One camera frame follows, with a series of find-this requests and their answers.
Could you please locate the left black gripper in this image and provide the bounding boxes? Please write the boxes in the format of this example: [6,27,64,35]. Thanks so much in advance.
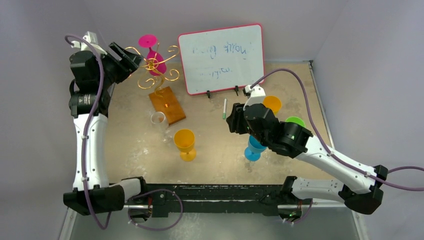
[96,42,143,89]

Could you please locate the pink plastic wine glass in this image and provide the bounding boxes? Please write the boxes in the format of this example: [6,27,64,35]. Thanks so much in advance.
[138,34,167,76]

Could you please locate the yellow plastic wine glass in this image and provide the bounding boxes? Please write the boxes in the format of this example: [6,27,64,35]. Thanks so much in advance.
[173,128,197,162]

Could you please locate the gold wire wine glass rack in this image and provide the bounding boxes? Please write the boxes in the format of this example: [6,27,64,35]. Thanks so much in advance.
[137,44,186,125]

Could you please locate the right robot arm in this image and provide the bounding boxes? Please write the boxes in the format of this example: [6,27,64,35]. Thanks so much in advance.
[226,103,388,215]

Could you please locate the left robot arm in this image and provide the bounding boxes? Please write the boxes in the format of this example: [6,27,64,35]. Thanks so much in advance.
[63,42,149,216]

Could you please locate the blue plastic wine glass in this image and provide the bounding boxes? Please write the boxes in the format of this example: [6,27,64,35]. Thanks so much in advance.
[244,135,267,162]

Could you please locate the orange plastic wine glass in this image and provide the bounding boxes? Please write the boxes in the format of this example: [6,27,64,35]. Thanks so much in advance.
[262,95,282,115]

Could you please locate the green plastic wine glass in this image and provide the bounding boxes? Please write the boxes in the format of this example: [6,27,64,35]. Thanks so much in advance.
[285,116,306,128]

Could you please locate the clear wine glass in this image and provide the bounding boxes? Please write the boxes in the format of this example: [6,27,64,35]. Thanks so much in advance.
[150,111,172,143]

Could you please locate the green whiteboard marker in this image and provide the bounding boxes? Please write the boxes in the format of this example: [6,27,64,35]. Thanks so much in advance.
[222,98,228,120]

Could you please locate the pink framed whiteboard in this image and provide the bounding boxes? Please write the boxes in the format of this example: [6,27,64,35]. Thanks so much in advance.
[177,23,265,96]

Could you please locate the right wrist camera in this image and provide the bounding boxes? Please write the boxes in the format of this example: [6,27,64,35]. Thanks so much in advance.
[243,84,266,110]

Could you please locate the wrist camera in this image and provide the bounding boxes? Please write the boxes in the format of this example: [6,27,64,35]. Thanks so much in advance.
[78,31,108,55]
[243,84,266,110]

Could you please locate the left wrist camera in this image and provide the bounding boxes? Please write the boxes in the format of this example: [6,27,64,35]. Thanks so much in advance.
[78,31,108,55]

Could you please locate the black aluminium base frame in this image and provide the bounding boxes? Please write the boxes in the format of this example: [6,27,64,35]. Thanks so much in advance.
[128,183,301,218]

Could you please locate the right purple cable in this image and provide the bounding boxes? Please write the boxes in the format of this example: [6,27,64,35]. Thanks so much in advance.
[249,68,424,192]

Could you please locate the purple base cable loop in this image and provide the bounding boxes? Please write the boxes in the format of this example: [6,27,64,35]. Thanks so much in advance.
[127,189,184,232]

